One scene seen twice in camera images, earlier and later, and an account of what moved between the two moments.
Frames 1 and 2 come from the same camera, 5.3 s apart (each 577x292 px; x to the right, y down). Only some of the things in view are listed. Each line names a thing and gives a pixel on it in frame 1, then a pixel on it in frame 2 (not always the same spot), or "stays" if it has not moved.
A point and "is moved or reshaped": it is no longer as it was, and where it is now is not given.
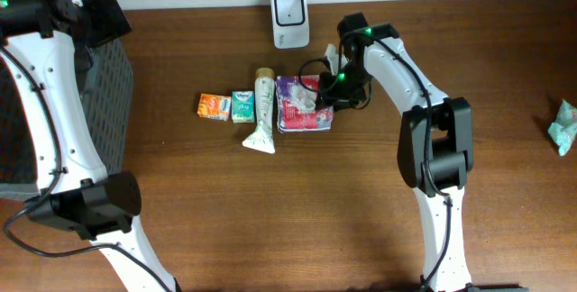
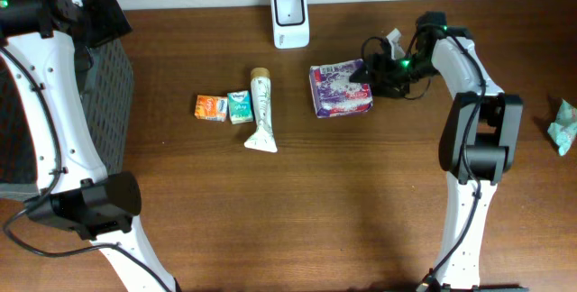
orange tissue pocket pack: [214, 106] stays
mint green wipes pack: [563, 130] stays
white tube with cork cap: [262, 136] stays
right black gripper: [326, 86] -> [395, 90]
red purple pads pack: [296, 103] is moved or reshaped
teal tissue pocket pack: [242, 106] stays
